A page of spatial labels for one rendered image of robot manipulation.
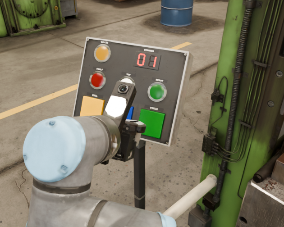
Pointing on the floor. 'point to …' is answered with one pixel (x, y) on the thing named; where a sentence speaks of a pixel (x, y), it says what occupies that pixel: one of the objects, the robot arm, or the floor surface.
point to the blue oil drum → (176, 12)
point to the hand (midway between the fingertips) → (138, 122)
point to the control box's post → (139, 174)
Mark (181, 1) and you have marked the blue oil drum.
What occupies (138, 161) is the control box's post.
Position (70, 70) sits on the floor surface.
